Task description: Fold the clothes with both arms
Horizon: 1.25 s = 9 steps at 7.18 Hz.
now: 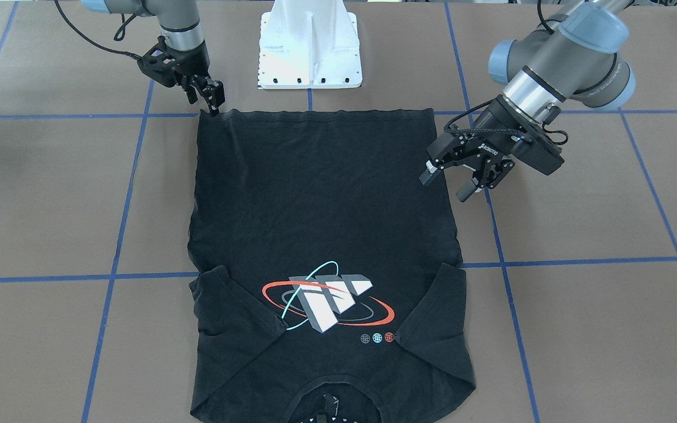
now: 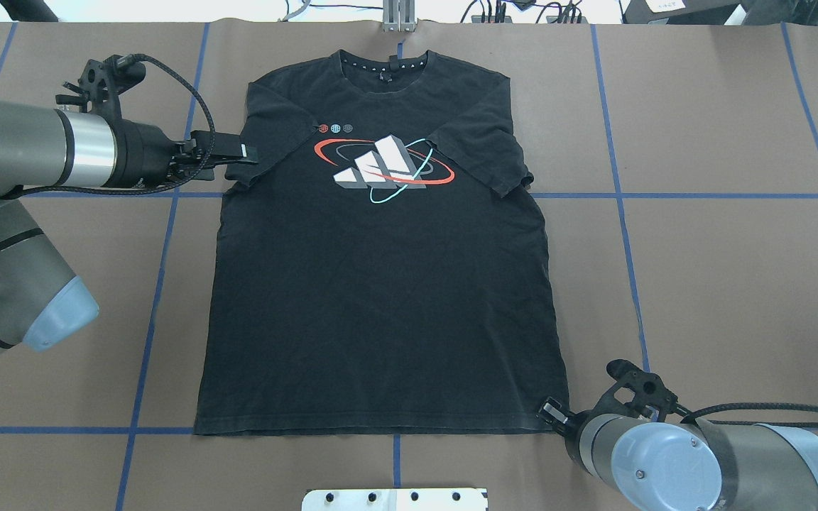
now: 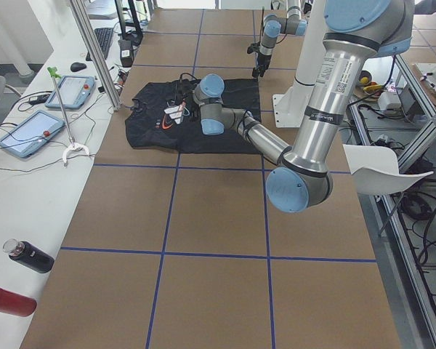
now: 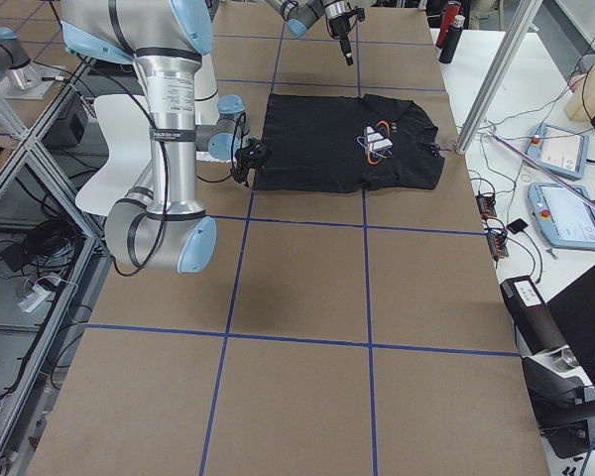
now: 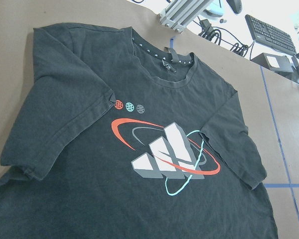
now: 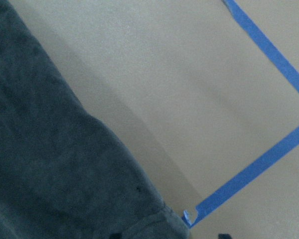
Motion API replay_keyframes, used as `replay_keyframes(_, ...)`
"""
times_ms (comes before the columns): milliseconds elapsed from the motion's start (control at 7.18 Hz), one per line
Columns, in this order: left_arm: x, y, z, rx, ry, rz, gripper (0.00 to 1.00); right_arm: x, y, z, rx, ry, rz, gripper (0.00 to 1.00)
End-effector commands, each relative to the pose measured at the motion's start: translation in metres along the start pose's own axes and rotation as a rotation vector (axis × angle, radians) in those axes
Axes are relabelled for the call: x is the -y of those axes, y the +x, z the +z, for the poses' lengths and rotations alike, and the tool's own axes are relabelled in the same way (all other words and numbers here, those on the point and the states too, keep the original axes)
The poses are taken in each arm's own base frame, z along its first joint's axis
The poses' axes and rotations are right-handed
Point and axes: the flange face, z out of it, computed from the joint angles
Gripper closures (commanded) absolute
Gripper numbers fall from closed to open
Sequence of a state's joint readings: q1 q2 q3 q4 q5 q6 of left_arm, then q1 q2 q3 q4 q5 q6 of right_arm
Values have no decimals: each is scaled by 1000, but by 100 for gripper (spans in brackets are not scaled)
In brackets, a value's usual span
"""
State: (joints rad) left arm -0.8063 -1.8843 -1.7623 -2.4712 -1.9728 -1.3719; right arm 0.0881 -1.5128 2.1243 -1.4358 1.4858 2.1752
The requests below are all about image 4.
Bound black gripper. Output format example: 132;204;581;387
326;14;354;65
231;139;271;184

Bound black t-shirt with logo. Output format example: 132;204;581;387
254;94;444;193

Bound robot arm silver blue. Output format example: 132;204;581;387
266;0;365;65
61;1;271;273

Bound black bottle clear cap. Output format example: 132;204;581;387
438;15;465;64

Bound red bottle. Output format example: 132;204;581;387
435;0;461;49

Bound black power adapter box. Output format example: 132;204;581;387
42;95;88;148

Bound far teach pendant tablet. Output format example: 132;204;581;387
526;123;589;180

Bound teach pendant tablet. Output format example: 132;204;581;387
528;183;595;251
526;123;589;180

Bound white power strip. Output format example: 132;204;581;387
18;275;60;313

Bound near teach pendant tablet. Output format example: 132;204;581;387
528;183;595;251

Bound black box with label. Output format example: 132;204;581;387
500;276;567;356

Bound black monitor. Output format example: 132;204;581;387
520;252;595;462

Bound aluminium frame post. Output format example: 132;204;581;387
455;0;542;154

